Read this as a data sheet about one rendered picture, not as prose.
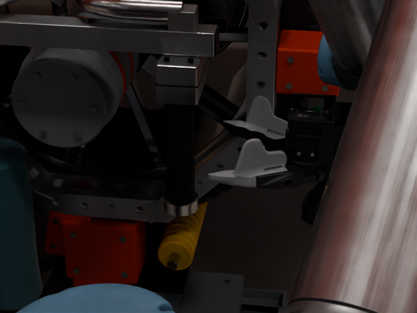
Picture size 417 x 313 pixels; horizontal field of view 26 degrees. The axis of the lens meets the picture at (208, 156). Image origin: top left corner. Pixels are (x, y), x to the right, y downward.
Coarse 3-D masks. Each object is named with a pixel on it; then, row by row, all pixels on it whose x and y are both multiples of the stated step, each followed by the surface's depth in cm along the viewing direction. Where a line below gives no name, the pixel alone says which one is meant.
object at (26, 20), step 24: (0, 24) 107; (24, 24) 107; (48, 24) 106; (72, 24) 106; (96, 24) 106; (120, 24) 106; (144, 24) 106; (72, 48) 107; (96, 48) 107; (120, 48) 106; (144, 48) 106; (168, 48) 106; (192, 48) 105; (216, 48) 105
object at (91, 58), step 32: (32, 64) 115; (64, 64) 114; (96, 64) 117; (128, 64) 125; (32, 96) 117; (64, 96) 116; (96, 96) 115; (32, 128) 119; (64, 128) 118; (96, 128) 118
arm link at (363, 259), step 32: (416, 0) 56; (384, 32) 57; (416, 32) 55; (384, 64) 55; (416, 64) 54; (384, 96) 54; (416, 96) 53; (352, 128) 54; (384, 128) 52; (416, 128) 52; (352, 160) 53; (384, 160) 51; (416, 160) 51; (352, 192) 51; (384, 192) 50; (416, 192) 50; (320, 224) 52; (352, 224) 50; (384, 224) 50; (416, 224) 50; (320, 256) 50; (352, 256) 49; (384, 256) 49; (416, 256) 49; (320, 288) 49; (352, 288) 48; (384, 288) 48; (416, 288) 49
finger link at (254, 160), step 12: (252, 144) 102; (240, 156) 103; (252, 156) 103; (264, 156) 104; (276, 156) 104; (240, 168) 103; (252, 168) 104; (264, 168) 104; (276, 168) 105; (216, 180) 104; (228, 180) 103; (240, 180) 103; (252, 180) 103
